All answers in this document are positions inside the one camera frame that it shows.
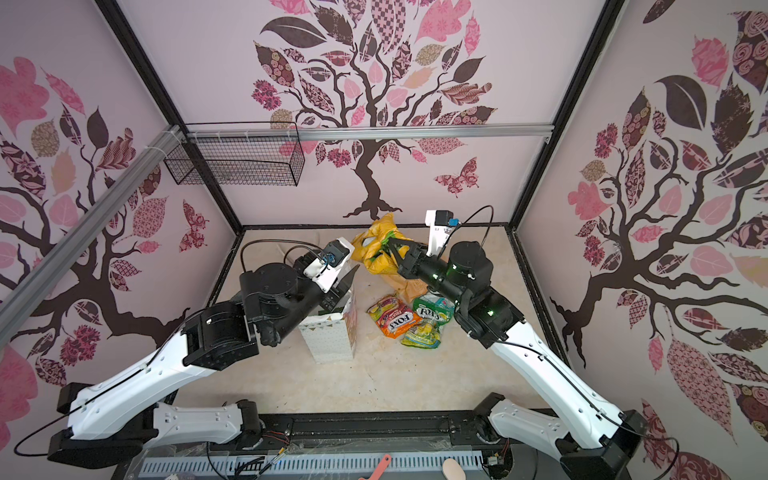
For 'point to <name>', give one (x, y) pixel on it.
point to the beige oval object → (452, 471)
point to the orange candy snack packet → (392, 316)
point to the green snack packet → (427, 333)
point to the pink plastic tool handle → (380, 468)
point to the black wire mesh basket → (268, 153)
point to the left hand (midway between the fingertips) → (344, 262)
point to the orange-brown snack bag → (409, 289)
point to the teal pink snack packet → (445, 304)
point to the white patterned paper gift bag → (331, 337)
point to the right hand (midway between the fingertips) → (391, 239)
